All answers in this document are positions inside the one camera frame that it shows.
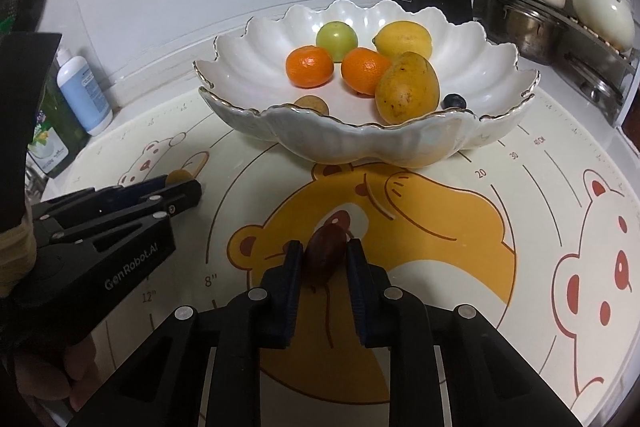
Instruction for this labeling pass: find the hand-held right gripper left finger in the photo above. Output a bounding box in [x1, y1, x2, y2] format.
[65, 239, 306, 427]

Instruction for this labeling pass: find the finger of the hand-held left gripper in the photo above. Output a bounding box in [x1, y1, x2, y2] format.
[47, 179, 203, 244]
[29, 174, 171, 220]

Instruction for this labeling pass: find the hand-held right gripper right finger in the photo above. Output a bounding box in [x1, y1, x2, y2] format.
[346, 238, 583, 427]

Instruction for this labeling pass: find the dark red oblong date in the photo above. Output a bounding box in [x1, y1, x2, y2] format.
[306, 227, 347, 290]

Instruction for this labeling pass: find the white scalloped bowl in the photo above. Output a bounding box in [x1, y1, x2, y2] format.
[192, 0, 542, 168]

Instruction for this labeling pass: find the yellow-brown round fruit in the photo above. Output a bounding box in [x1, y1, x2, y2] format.
[293, 95, 330, 116]

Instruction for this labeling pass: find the orange tangerine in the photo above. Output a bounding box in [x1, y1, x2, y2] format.
[285, 46, 335, 89]
[341, 47, 393, 96]

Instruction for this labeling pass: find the yellow mango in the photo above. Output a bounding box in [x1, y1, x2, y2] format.
[375, 51, 441, 126]

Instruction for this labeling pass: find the person's left hand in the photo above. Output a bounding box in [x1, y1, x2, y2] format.
[15, 336, 98, 414]

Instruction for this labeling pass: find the green dish soap bottle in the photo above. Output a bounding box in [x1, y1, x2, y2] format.
[27, 62, 93, 178]

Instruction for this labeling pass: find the white pump bottle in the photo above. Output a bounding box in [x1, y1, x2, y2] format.
[56, 48, 114, 136]

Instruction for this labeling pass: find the bear print baking mat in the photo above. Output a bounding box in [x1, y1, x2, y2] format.
[30, 87, 640, 427]

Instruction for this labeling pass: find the green round fruit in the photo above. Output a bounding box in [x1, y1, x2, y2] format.
[315, 21, 359, 62]

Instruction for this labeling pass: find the yellow lemon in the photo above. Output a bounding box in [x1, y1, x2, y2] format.
[371, 21, 433, 60]

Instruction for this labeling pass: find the large steel pot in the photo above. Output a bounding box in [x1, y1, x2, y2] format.
[482, 0, 568, 66]

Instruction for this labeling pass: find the steel pan lid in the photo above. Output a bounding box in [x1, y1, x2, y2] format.
[565, 52, 626, 108]

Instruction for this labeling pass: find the white pot rack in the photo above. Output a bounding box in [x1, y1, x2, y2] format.
[472, 0, 639, 128]

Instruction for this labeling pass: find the white ceramic pot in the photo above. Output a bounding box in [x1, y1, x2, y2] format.
[571, 0, 636, 54]

